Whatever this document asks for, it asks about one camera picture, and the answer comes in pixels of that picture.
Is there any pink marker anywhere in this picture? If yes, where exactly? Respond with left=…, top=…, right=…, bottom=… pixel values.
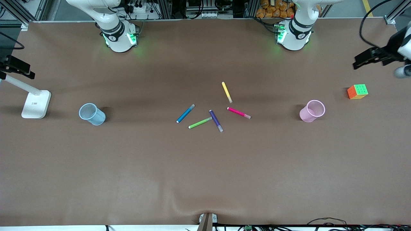
left=227, top=107, right=251, bottom=120

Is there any blue marker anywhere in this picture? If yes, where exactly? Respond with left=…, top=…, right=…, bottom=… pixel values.
left=176, top=104, right=196, bottom=124

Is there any colourful puzzle cube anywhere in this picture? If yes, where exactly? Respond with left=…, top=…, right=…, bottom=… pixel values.
left=347, top=84, right=369, bottom=100

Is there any white lamp stand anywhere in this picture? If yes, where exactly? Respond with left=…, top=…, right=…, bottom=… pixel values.
left=0, top=73, right=52, bottom=119

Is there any pink mesh cup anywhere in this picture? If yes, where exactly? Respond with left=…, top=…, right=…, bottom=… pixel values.
left=299, top=100, right=326, bottom=123

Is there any light blue mesh cup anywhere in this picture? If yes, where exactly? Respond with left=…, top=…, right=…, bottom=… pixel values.
left=79, top=103, right=106, bottom=126

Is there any orange bumpy objects pile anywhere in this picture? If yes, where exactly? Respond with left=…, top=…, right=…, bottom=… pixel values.
left=256, top=0, right=296, bottom=18

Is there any yellow marker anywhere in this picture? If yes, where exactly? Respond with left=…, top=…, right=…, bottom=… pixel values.
left=221, top=81, right=233, bottom=104

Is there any purple marker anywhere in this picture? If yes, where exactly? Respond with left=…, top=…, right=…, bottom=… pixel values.
left=209, top=110, right=223, bottom=133

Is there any green marker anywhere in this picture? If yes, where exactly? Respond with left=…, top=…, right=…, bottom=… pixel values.
left=188, top=117, right=213, bottom=129

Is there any metal table edge clamp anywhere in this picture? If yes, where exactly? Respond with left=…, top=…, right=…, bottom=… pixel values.
left=199, top=212, right=218, bottom=231

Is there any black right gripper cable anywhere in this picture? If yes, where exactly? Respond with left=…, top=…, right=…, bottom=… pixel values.
left=0, top=31, right=25, bottom=50

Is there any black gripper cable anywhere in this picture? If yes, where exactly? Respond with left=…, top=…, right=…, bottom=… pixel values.
left=359, top=0, right=394, bottom=48
left=0, top=31, right=25, bottom=50

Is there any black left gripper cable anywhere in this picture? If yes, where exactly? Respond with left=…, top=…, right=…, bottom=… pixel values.
left=359, top=0, right=394, bottom=48

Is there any aluminium frame profile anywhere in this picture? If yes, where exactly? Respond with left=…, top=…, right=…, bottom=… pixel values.
left=384, top=0, right=411, bottom=25
left=0, top=0, right=49, bottom=31

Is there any black looped floor cable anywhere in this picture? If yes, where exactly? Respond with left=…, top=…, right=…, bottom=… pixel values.
left=306, top=217, right=348, bottom=231

